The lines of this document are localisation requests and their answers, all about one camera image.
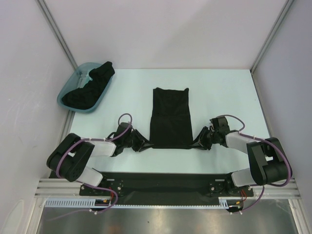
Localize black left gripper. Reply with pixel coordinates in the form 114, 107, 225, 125
122, 129, 153, 152

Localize black t shirt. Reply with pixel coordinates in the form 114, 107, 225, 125
150, 88, 193, 149

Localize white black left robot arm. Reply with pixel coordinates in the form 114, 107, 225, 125
46, 129, 153, 195

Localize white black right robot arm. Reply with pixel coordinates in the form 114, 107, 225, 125
188, 125, 292, 195

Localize black clothes in basket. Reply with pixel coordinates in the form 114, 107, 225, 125
61, 61, 116, 110

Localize teal plastic basket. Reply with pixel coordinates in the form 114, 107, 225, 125
57, 62, 117, 114

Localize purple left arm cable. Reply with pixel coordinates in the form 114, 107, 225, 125
46, 113, 134, 217

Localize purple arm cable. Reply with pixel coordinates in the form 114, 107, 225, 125
224, 114, 293, 215
46, 113, 134, 217

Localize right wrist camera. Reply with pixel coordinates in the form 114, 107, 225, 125
210, 116, 230, 133

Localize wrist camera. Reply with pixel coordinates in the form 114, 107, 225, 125
210, 116, 230, 133
114, 122, 133, 139

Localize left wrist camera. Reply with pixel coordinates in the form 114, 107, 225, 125
114, 122, 133, 139

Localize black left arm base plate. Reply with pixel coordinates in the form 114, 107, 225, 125
79, 179, 124, 196

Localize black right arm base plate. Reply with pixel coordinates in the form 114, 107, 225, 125
208, 179, 254, 197

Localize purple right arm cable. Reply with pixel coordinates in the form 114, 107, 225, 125
224, 114, 293, 215

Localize aluminium frame rail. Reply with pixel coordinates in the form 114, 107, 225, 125
34, 177, 83, 198

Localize light blue slotted cable duct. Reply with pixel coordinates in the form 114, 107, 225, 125
46, 197, 117, 208

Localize right aluminium corner post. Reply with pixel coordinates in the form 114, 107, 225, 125
250, 0, 296, 76

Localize aluminium corner post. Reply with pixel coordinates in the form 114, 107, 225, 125
35, 0, 78, 70
250, 0, 296, 76

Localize left aluminium corner post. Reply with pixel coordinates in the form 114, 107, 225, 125
35, 0, 78, 70

